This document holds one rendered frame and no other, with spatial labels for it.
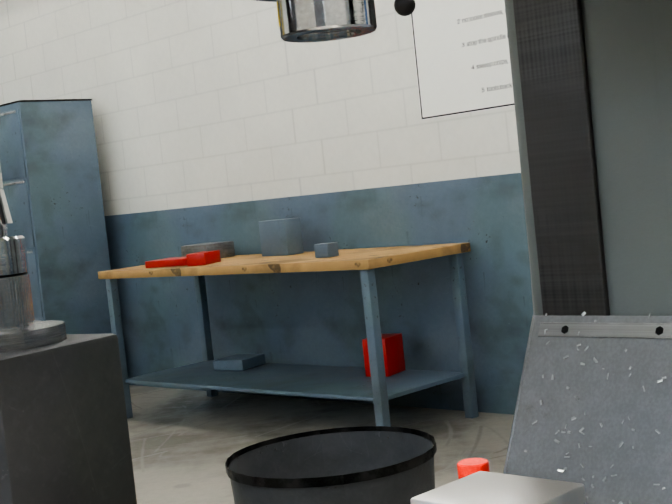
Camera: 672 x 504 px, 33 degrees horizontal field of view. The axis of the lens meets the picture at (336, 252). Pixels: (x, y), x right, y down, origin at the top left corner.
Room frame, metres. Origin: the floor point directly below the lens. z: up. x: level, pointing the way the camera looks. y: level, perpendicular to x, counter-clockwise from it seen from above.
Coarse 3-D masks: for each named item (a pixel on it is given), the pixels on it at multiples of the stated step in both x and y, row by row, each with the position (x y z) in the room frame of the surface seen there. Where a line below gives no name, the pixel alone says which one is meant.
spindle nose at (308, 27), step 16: (288, 0) 0.55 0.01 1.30; (304, 0) 0.55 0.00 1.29; (320, 0) 0.54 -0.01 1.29; (336, 0) 0.54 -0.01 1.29; (352, 0) 0.55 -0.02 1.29; (368, 0) 0.55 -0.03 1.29; (288, 16) 0.55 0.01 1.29; (304, 16) 0.55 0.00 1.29; (320, 16) 0.54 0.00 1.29; (336, 16) 0.54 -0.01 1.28; (352, 16) 0.55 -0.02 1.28; (368, 16) 0.55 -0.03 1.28; (288, 32) 0.55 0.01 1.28; (304, 32) 0.55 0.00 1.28; (320, 32) 0.58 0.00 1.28; (336, 32) 0.58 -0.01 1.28; (352, 32) 0.58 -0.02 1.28; (368, 32) 0.57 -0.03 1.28
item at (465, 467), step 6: (462, 462) 0.58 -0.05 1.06; (468, 462) 0.57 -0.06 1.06; (474, 462) 0.57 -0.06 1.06; (480, 462) 0.57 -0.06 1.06; (486, 462) 0.57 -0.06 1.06; (462, 468) 0.57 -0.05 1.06; (468, 468) 0.57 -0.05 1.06; (474, 468) 0.57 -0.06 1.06; (480, 468) 0.57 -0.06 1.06; (486, 468) 0.57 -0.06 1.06; (462, 474) 0.57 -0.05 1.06; (468, 474) 0.57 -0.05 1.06
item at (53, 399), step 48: (0, 336) 0.83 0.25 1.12; (48, 336) 0.85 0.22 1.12; (96, 336) 0.87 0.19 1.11; (0, 384) 0.79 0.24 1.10; (48, 384) 0.82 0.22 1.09; (96, 384) 0.86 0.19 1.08; (0, 432) 0.79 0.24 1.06; (48, 432) 0.82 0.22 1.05; (96, 432) 0.86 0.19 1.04; (0, 480) 0.79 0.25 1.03; (48, 480) 0.82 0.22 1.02; (96, 480) 0.85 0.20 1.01
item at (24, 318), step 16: (0, 256) 0.85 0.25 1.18; (16, 256) 0.86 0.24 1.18; (0, 272) 0.85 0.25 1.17; (16, 272) 0.86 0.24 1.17; (0, 288) 0.85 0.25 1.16; (16, 288) 0.86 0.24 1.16; (0, 304) 0.85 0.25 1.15; (16, 304) 0.86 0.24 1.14; (32, 304) 0.87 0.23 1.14; (0, 320) 0.85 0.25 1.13; (16, 320) 0.85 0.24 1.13; (32, 320) 0.87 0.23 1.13
